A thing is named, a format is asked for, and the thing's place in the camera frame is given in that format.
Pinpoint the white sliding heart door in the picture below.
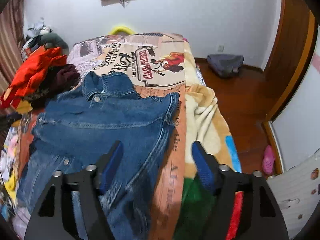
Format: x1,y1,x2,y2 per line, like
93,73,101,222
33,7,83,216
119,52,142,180
267,42,319,239

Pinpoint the striped brown curtain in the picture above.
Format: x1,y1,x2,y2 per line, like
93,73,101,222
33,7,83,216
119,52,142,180
0,0,25,93

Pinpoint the grey bag on floor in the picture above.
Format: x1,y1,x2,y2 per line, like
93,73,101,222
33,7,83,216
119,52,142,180
206,54,244,78

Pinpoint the printed newspaper bed sheet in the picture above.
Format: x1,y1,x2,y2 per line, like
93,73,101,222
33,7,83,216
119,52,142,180
17,32,188,240

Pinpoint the brown wooden wardrobe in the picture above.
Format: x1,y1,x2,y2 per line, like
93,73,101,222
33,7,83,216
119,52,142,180
263,0,317,174

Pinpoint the red folded garment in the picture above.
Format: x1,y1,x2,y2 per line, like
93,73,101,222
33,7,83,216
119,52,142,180
1,47,67,109

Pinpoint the blue denim jacket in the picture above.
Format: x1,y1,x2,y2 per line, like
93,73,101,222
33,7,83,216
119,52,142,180
16,71,181,240

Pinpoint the pink slipper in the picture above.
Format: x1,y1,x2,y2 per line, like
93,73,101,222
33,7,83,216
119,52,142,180
262,145,275,175

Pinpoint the dark folded clothes pile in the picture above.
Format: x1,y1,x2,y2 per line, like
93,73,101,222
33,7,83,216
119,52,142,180
23,64,80,109

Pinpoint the cream plush blanket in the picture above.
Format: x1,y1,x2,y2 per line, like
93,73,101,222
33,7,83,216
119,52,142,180
184,41,241,179

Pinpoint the orange box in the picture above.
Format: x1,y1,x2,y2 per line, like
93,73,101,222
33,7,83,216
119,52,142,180
22,45,46,61

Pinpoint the yellow round object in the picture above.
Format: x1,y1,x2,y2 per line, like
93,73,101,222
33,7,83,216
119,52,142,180
109,25,136,35

